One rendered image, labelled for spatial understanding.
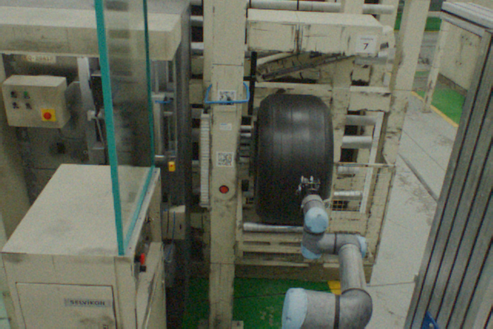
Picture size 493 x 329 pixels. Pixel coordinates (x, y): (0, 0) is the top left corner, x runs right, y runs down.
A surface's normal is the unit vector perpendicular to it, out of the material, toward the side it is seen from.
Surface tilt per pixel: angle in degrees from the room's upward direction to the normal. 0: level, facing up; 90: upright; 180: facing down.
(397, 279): 0
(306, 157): 61
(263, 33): 90
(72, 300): 90
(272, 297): 0
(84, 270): 90
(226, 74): 90
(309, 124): 33
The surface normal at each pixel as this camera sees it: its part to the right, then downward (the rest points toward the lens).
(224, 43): 0.00, 0.46
